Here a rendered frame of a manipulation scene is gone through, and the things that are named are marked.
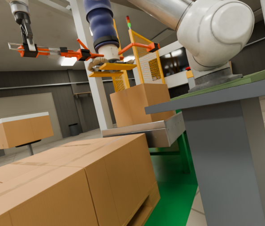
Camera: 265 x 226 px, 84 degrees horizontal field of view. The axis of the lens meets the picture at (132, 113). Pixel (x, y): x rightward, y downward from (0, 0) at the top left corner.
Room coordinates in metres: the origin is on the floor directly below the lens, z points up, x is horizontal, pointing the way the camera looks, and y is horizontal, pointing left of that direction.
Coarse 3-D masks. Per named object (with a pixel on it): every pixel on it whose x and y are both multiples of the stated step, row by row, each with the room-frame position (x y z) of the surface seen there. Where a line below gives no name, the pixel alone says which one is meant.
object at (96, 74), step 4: (92, 72) 1.25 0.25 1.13; (96, 72) 1.25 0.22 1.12; (100, 72) 1.28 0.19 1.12; (104, 72) 1.31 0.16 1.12; (108, 72) 1.34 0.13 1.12; (116, 72) 1.40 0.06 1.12; (120, 72) 1.44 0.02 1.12; (88, 76) 1.30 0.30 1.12; (92, 76) 1.30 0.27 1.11; (96, 76) 1.33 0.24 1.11; (100, 76) 1.37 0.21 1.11; (104, 76) 1.40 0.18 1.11; (108, 76) 1.44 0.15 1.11; (112, 76) 1.48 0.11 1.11; (116, 76) 1.52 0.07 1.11
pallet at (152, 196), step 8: (152, 192) 1.09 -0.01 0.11; (144, 200) 0.99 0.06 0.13; (152, 200) 1.07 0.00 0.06; (136, 208) 0.91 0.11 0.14; (144, 208) 1.07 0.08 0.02; (152, 208) 1.05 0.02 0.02; (136, 216) 1.00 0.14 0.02; (144, 216) 0.99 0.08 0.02; (128, 224) 0.95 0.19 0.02; (136, 224) 0.93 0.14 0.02; (144, 224) 0.94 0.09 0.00
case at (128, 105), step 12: (144, 84) 1.28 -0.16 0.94; (156, 84) 1.50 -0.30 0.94; (120, 96) 1.42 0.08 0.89; (132, 96) 1.35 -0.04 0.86; (144, 96) 1.28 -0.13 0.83; (156, 96) 1.45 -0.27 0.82; (168, 96) 1.73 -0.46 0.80; (120, 108) 1.44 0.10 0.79; (132, 108) 1.36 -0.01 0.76; (144, 108) 1.30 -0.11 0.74; (120, 120) 1.46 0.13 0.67; (132, 120) 1.38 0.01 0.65; (144, 120) 1.31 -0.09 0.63; (156, 120) 1.35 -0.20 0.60
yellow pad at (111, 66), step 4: (104, 64) 1.11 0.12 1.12; (108, 64) 1.11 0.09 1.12; (112, 64) 1.14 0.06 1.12; (116, 64) 1.16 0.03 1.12; (120, 64) 1.19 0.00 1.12; (124, 64) 1.22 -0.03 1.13; (128, 64) 1.26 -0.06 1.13; (132, 64) 1.29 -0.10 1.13; (100, 68) 1.15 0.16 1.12; (104, 68) 1.16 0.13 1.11; (108, 68) 1.18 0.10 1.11; (112, 68) 1.21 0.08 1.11; (116, 68) 1.24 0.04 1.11; (120, 68) 1.27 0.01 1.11; (124, 68) 1.29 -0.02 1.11; (128, 68) 1.32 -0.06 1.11; (132, 68) 1.36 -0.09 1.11
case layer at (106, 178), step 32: (32, 160) 1.14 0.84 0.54; (64, 160) 0.89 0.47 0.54; (96, 160) 0.74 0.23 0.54; (128, 160) 0.94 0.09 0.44; (0, 192) 0.60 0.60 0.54; (32, 192) 0.53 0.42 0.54; (64, 192) 0.58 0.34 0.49; (96, 192) 0.70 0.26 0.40; (128, 192) 0.88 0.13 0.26; (0, 224) 0.42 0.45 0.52; (32, 224) 0.48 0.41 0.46; (64, 224) 0.56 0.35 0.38; (96, 224) 0.67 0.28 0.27
